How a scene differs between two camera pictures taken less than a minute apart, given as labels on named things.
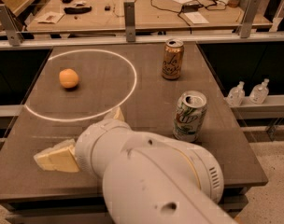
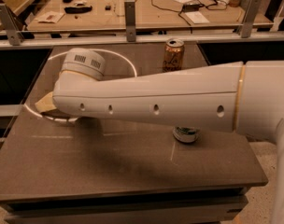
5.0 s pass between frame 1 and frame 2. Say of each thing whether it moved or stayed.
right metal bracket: stayed
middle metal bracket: stayed
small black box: stayed
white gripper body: moved
